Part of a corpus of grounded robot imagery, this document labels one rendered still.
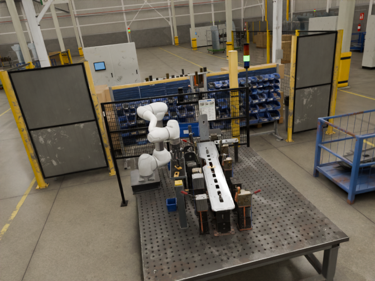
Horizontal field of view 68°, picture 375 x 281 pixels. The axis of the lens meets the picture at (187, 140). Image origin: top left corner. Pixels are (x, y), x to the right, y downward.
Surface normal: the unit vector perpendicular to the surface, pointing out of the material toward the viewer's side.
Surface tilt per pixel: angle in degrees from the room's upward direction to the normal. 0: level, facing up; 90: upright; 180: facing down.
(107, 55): 90
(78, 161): 96
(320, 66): 91
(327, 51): 90
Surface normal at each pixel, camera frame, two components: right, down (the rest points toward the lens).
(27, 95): 0.17, 0.37
